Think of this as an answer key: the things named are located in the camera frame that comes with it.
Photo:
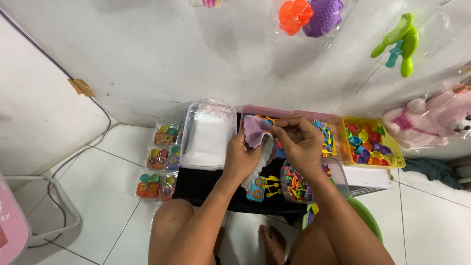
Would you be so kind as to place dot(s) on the person's right hand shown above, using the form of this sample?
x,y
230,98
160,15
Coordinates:
x,y
303,141

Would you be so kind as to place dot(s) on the person's left hand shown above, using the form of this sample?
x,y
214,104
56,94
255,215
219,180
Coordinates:
x,y
238,156

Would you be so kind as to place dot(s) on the person's left fingers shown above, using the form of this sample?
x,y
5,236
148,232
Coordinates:
x,y
257,154

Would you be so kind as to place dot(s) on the clear plastic bag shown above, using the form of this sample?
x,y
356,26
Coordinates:
x,y
265,158

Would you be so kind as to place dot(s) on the purple toy tray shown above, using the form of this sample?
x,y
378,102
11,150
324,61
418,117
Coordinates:
x,y
254,130

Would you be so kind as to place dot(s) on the yellow toy utensils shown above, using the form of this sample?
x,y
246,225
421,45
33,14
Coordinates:
x,y
273,186

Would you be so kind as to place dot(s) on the blue toy stove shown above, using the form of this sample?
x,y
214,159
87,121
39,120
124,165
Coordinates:
x,y
255,191

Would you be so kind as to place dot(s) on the pink bin of toy parts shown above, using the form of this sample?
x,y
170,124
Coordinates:
x,y
265,112

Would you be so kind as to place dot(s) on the clear bin of colourful toys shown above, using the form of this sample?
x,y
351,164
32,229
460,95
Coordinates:
x,y
298,184

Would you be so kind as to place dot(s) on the clear bin of plastic bags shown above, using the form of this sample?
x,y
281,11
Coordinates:
x,y
208,138

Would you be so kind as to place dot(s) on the black cloth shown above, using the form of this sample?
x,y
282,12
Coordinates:
x,y
206,187

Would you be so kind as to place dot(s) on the pink bin of toy cutlery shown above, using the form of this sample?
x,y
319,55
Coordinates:
x,y
329,136

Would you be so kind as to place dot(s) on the packed toy kitchen set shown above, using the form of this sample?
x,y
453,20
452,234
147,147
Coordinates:
x,y
174,158
148,186
158,159
168,187
166,134

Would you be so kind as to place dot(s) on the person's right foot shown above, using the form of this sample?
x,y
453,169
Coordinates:
x,y
273,243

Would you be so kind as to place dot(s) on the yellow bin of toy cups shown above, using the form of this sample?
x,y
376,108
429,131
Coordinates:
x,y
370,143

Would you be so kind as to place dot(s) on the person's right leg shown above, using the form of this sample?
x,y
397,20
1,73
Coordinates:
x,y
327,243

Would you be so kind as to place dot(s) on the person's leg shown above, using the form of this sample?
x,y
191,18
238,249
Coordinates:
x,y
327,243
173,235

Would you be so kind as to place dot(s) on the white cardboard box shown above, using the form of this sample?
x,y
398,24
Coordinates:
x,y
368,178

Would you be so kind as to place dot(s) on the person's left leg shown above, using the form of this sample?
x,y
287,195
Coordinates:
x,y
173,235

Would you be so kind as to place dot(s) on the green plastic basin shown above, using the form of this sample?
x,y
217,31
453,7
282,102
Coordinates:
x,y
366,215

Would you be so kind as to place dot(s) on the orange toy mould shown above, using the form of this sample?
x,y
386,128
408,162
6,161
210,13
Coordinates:
x,y
293,16

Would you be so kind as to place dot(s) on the purple toy mould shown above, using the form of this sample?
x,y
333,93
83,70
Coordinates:
x,y
325,16

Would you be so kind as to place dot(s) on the pink plush toy in bag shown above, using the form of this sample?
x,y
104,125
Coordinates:
x,y
430,117

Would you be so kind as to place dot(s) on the dark teal cloth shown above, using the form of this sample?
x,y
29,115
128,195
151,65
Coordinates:
x,y
434,171

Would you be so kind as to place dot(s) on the green toy comb set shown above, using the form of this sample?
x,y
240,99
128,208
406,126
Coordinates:
x,y
403,40

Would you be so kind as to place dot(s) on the brown tape piece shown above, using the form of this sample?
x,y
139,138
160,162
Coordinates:
x,y
81,87

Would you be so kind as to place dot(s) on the pink plastic container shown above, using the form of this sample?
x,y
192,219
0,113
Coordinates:
x,y
11,224

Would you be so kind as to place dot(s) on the white metal frame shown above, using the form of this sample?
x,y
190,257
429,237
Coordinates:
x,y
55,206

